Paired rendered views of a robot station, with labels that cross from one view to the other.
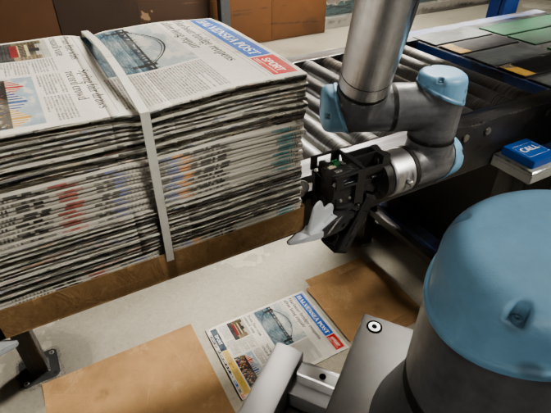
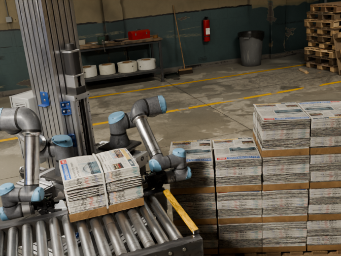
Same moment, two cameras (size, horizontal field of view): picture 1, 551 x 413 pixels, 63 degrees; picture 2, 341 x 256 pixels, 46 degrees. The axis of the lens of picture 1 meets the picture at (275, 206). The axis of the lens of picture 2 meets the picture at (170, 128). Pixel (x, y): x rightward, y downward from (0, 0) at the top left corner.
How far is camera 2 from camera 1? 260 cm
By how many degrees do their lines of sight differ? 124
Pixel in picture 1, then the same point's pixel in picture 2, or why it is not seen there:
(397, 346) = not seen: hidden behind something
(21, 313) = not seen: hidden behind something
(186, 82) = (83, 158)
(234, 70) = (72, 160)
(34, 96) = (111, 155)
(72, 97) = (104, 156)
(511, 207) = (61, 139)
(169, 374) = not seen: outside the picture
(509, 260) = (66, 137)
